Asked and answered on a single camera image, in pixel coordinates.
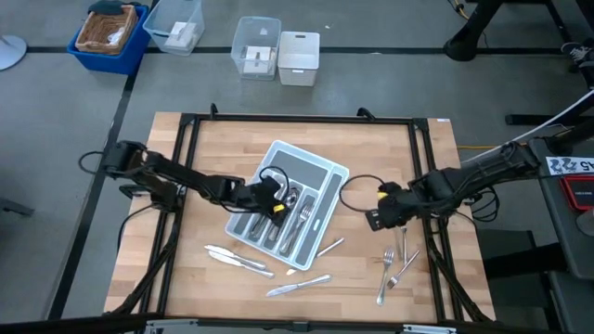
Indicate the white plastic storage bin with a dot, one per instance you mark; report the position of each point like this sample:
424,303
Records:
297,60

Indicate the white crumpled paper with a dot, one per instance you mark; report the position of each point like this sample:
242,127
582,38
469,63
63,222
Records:
117,36

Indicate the white plastic cutlery tray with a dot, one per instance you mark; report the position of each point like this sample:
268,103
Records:
325,209

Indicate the white printed label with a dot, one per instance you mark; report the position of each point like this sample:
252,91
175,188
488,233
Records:
566,165

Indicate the blue plastic bin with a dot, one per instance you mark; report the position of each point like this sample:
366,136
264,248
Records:
107,65

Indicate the brown wicker basket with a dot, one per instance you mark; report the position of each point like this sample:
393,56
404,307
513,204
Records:
93,32

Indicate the grey side table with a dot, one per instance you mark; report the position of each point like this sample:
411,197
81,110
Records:
554,222

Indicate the black floor bar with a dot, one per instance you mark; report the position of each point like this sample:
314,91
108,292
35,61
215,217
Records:
533,119

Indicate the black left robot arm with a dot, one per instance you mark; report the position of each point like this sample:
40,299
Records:
195,178

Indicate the black front crossbar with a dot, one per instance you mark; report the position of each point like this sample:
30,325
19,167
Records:
69,325

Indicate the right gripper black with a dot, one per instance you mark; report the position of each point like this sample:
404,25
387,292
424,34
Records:
399,204

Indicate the silver fork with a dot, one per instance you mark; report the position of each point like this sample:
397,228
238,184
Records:
384,278
404,246
401,271
304,214

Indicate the silver bracket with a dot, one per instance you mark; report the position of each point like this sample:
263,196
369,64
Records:
427,329
167,327

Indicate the black stand foot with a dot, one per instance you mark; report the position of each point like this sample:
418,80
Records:
16,206

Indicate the person's shoe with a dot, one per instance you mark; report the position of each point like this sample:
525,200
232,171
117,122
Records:
580,53

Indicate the clear plastic storage bin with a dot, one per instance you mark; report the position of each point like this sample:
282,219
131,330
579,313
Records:
158,23
241,32

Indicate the black stand leg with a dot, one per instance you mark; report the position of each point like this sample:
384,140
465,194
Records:
564,28
464,46

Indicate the red framed black device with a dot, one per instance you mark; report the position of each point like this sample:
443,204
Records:
580,192

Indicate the grey round stand base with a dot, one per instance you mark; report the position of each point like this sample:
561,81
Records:
10,51

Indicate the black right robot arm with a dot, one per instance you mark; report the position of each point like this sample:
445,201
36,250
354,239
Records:
487,167

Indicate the white cardboard box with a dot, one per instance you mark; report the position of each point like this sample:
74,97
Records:
257,60
181,34

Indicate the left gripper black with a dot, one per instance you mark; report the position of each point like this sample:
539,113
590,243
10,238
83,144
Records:
262,195

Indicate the black cloth bundle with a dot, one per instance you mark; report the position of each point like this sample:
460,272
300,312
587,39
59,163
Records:
106,7

